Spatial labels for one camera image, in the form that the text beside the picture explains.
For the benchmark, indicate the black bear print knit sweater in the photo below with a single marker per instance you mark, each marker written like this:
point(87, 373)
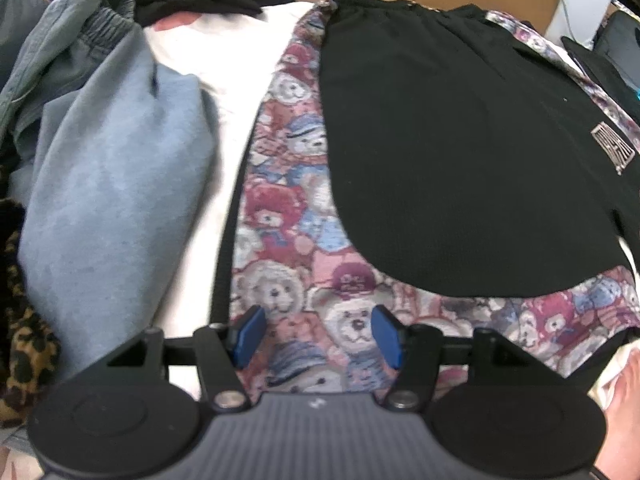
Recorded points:
point(450, 135)

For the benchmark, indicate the leopard print cloth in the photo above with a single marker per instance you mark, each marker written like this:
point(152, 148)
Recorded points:
point(25, 350)

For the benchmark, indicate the person's bare leg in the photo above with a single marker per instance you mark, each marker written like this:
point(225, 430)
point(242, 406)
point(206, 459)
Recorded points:
point(622, 420)

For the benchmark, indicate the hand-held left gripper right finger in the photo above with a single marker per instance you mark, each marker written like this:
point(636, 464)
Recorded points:
point(387, 335)

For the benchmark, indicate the blue denim jeans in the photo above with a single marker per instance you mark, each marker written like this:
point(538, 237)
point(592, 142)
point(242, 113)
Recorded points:
point(65, 35)

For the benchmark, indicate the cream bear print bedsheet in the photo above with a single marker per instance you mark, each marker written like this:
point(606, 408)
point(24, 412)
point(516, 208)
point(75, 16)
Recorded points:
point(220, 160)

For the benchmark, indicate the blue-grey sweatshirt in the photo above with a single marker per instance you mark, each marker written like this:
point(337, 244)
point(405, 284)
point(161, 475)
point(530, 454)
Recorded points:
point(110, 185)

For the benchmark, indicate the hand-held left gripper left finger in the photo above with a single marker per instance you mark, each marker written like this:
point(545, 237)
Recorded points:
point(250, 332)

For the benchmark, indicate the folded black pants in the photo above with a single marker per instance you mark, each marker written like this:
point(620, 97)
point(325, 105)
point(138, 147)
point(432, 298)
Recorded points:
point(615, 60)

